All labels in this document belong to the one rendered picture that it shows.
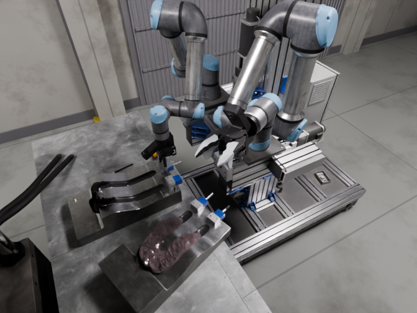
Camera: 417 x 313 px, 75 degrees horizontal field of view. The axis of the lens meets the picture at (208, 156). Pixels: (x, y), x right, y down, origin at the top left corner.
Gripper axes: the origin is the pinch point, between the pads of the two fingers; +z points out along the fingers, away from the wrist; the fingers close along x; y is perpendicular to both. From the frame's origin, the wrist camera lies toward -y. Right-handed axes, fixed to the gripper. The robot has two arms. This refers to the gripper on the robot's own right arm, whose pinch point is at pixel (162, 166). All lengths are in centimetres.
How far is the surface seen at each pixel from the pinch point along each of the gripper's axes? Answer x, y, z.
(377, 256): -79, 127, 90
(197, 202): -27.5, 5.6, 2.2
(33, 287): -25, -69, 12
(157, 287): -55, -25, -1
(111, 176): 6.1, -25.0, -0.9
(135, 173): 4.5, -13.5, 2.0
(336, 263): -68, 97, 90
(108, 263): -38, -38, -1
